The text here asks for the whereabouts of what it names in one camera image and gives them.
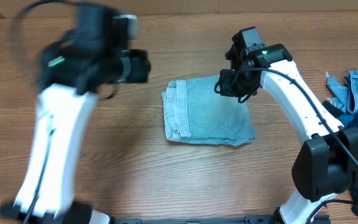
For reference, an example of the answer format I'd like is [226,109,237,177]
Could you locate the light blue denim shorts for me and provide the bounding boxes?
[162,76,256,146]

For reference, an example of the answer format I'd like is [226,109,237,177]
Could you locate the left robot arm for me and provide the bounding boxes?
[0,2,151,224]

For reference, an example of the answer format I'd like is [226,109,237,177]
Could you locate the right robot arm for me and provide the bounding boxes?
[214,27,358,223]

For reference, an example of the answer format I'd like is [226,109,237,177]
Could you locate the blue denim garment pile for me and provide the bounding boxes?
[326,71,358,114]

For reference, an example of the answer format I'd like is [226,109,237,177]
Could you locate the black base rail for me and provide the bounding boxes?
[110,215,278,224]

